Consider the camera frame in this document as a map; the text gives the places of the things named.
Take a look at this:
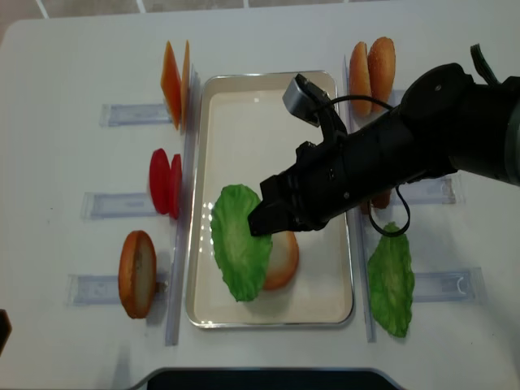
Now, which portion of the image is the clear holder lower left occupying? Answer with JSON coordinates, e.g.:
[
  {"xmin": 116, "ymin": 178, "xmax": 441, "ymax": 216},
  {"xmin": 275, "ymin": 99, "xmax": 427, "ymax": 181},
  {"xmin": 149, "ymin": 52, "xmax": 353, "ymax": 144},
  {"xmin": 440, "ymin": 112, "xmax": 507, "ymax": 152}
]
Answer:
[{"xmin": 64, "ymin": 273, "xmax": 170, "ymax": 307}]

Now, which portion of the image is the clear holder upper left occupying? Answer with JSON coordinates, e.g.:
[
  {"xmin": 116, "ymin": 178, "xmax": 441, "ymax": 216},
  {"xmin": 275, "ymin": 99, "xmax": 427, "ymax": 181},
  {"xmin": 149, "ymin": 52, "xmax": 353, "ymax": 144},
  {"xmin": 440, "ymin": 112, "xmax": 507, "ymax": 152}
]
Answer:
[{"xmin": 99, "ymin": 104, "xmax": 172, "ymax": 127}]

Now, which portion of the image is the upright bun slice left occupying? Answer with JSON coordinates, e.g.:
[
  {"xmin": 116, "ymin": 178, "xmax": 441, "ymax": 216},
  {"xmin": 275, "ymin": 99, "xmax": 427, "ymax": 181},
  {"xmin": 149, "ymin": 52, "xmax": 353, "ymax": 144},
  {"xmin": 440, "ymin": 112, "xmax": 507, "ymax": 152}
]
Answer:
[{"xmin": 118, "ymin": 230, "xmax": 157, "ymax": 319}]

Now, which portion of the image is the black camera cable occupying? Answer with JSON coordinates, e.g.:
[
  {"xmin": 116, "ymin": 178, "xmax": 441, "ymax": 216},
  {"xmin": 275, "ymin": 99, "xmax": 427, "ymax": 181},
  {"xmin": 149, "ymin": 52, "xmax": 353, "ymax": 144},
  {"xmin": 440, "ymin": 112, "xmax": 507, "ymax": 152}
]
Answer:
[{"xmin": 324, "ymin": 95, "xmax": 410, "ymax": 237}]

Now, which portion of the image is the bun slice on tray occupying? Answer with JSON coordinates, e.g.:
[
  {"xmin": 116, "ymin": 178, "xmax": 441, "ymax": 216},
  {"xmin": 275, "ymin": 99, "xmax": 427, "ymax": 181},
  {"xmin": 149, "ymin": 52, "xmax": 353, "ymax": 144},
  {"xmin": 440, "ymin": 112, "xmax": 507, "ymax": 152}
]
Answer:
[{"xmin": 262, "ymin": 231, "xmax": 299, "ymax": 291}]

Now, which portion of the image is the silver rectangular metal tray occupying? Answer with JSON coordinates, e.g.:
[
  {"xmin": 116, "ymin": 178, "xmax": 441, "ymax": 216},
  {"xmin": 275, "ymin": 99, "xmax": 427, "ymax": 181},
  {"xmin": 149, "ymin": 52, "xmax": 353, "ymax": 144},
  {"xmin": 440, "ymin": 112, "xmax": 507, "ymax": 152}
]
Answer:
[{"xmin": 186, "ymin": 73, "xmax": 354, "ymax": 328}]

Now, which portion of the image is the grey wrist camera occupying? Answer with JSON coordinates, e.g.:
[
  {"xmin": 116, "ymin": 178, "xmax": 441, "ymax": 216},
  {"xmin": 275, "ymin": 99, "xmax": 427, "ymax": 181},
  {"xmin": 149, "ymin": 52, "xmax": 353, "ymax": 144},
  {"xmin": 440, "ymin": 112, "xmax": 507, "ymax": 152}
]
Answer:
[{"xmin": 282, "ymin": 73, "xmax": 330, "ymax": 128}]

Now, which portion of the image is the red tomato slice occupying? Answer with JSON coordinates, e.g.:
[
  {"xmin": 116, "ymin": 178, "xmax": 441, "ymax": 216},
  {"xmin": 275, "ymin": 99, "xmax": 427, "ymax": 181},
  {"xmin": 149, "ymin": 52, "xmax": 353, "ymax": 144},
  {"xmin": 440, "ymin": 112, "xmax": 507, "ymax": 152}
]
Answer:
[
  {"xmin": 149, "ymin": 148, "xmax": 170, "ymax": 215},
  {"xmin": 168, "ymin": 154, "xmax": 182, "ymax": 219}
]

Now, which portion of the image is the dark object left edge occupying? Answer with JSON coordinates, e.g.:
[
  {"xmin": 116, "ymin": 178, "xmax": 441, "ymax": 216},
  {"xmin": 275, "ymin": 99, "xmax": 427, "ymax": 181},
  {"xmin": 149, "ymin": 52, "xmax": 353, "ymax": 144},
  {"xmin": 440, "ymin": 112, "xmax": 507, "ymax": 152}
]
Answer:
[{"xmin": 0, "ymin": 309, "xmax": 12, "ymax": 353}]

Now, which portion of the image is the left orange cheese slice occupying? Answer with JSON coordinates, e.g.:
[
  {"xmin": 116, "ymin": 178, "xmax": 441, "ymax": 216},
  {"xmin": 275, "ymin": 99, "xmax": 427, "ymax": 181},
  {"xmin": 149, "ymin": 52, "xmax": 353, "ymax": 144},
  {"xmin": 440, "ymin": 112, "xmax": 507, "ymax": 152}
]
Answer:
[{"xmin": 160, "ymin": 41, "xmax": 181, "ymax": 130}]

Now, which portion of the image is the dark base bottom edge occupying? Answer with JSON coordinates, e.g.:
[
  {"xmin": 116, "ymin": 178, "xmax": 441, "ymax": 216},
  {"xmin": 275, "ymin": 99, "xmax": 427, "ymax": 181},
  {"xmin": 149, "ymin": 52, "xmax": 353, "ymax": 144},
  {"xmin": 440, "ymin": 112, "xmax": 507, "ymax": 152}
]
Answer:
[{"xmin": 142, "ymin": 368, "xmax": 402, "ymax": 389}]

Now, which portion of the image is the sesame bun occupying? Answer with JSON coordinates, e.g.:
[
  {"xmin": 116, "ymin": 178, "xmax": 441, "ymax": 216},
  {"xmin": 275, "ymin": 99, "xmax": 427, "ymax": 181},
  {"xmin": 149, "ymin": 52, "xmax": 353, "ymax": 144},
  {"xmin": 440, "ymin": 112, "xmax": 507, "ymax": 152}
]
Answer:
[
  {"xmin": 367, "ymin": 37, "xmax": 396, "ymax": 103},
  {"xmin": 349, "ymin": 41, "xmax": 371, "ymax": 118}
]

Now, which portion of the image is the left red tomato slice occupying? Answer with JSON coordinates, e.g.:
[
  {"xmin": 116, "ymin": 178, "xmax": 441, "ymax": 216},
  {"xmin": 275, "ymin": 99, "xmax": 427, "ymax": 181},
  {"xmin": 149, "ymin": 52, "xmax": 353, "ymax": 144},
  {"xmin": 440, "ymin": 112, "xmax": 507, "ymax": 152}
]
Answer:
[{"xmin": 149, "ymin": 148, "xmax": 170, "ymax": 215}]

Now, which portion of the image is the green lettuce leaf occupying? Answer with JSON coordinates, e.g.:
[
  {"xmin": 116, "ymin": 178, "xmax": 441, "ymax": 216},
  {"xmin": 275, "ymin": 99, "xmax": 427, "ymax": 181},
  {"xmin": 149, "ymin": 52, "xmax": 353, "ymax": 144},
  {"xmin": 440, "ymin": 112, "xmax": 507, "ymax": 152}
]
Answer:
[
  {"xmin": 367, "ymin": 234, "xmax": 415, "ymax": 338},
  {"xmin": 210, "ymin": 184, "xmax": 273, "ymax": 301}
]

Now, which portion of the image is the clear long rail right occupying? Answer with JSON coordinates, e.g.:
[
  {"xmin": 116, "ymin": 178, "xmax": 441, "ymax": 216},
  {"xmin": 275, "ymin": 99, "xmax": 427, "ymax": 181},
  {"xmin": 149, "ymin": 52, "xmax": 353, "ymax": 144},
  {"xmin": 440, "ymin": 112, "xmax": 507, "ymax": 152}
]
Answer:
[{"xmin": 342, "ymin": 55, "xmax": 376, "ymax": 344}]

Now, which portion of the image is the right red tomato slice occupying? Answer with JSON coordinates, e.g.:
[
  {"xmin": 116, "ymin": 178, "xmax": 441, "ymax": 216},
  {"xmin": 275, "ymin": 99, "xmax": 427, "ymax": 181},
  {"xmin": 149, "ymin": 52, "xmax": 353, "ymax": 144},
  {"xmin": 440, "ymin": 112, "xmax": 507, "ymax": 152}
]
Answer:
[{"xmin": 168, "ymin": 154, "xmax": 182, "ymax": 219}]

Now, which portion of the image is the left sesame bun top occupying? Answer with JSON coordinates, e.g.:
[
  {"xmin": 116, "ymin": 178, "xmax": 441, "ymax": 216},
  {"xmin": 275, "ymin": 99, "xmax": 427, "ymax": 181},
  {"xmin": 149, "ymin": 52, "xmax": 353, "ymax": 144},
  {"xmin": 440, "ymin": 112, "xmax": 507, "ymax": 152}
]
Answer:
[{"xmin": 349, "ymin": 41, "xmax": 371, "ymax": 118}]

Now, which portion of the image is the clear holder middle left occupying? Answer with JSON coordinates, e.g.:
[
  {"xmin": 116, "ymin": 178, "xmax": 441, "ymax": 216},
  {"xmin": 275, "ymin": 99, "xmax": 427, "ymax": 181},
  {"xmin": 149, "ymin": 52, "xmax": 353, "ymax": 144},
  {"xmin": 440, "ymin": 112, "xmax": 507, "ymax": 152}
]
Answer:
[{"xmin": 80, "ymin": 193, "xmax": 158, "ymax": 220}]

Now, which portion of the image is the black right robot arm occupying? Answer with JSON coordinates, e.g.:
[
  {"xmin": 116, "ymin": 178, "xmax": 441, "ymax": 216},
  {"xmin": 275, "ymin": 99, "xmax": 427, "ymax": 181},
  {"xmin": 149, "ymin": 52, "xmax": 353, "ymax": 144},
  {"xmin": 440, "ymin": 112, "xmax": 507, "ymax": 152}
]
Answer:
[{"xmin": 248, "ymin": 63, "xmax": 519, "ymax": 236}]

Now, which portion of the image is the clear holder middle right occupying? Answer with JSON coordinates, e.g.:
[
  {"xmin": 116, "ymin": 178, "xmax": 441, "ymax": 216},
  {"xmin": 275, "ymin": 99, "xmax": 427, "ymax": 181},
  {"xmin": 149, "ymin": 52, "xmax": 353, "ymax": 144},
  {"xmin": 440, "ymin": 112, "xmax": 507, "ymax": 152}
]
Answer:
[{"xmin": 400, "ymin": 174, "xmax": 465, "ymax": 205}]

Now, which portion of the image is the clear holder lower right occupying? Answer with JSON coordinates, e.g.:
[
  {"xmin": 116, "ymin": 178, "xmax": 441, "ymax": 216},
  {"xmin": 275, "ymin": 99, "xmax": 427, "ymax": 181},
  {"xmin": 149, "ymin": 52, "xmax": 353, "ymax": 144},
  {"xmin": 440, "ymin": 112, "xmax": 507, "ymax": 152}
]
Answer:
[{"xmin": 413, "ymin": 267, "xmax": 487, "ymax": 305}]

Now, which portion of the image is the green lettuce leaf rear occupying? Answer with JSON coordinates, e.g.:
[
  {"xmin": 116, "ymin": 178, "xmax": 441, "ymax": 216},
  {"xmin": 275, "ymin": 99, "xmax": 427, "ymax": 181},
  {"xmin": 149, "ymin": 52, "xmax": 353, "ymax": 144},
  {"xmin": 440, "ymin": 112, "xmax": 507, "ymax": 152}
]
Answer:
[{"xmin": 367, "ymin": 234, "xmax": 415, "ymax": 338}]

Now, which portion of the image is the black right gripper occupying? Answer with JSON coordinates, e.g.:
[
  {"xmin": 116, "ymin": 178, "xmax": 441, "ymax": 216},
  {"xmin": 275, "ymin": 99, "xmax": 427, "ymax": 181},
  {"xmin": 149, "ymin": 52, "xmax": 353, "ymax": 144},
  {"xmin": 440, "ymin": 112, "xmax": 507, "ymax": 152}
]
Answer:
[{"xmin": 247, "ymin": 140, "xmax": 369, "ymax": 238}]

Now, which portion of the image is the right brown meat patty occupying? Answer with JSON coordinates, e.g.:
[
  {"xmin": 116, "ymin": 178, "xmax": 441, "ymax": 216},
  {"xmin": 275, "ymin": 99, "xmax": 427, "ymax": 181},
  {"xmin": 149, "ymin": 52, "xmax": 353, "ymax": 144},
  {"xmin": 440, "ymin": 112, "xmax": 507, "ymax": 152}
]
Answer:
[{"xmin": 371, "ymin": 190, "xmax": 392, "ymax": 209}]

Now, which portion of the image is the right sesame bun top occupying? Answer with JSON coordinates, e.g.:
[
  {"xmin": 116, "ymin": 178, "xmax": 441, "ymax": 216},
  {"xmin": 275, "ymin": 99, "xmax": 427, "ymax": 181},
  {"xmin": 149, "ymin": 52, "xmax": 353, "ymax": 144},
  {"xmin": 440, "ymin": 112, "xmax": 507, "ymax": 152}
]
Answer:
[{"xmin": 367, "ymin": 37, "xmax": 396, "ymax": 103}]

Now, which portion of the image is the green lettuce leaf front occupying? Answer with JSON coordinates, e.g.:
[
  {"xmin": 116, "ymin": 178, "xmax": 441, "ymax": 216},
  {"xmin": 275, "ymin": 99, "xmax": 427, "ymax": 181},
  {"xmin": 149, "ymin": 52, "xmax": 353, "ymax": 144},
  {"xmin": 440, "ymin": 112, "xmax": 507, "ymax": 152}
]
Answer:
[{"xmin": 210, "ymin": 184, "xmax": 273, "ymax": 301}]

